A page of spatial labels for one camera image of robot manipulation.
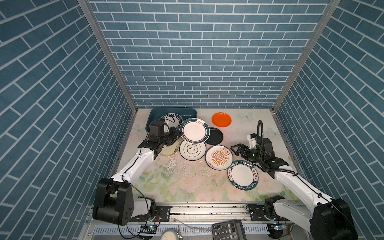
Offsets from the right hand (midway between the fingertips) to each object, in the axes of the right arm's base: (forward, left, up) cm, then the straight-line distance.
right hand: (234, 148), depth 84 cm
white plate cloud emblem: (+3, +24, -12) cm, 28 cm away
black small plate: (+16, +10, -13) cm, 23 cm away
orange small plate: (+33, +5, -13) cm, 36 cm away
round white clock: (-41, +30, -9) cm, 51 cm away
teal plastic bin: (+32, +57, -9) cm, 66 cm away
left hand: (+5, +29, +7) cm, 31 cm away
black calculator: (-37, +3, -11) cm, 39 cm away
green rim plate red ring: (+8, +23, +4) cm, 25 cm away
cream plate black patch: (+2, +39, -11) cm, 40 cm away
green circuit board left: (-40, +41, -15) cm, 59 cm away
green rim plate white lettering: (-10, -6, -13) cm, 18 cm away
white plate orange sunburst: (0, +8, -13) cm, 15 cm away
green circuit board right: (-34, -21, -15) cm, 42 cm away
